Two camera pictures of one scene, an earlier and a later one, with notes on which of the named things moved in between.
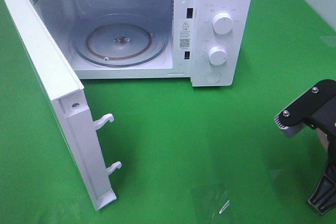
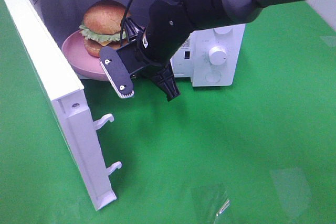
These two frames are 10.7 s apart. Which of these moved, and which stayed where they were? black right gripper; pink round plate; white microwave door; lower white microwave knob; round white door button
Moved: black right gripper; pink round plate
Stayed: lower white microwave knob; round white door button; white microwave door
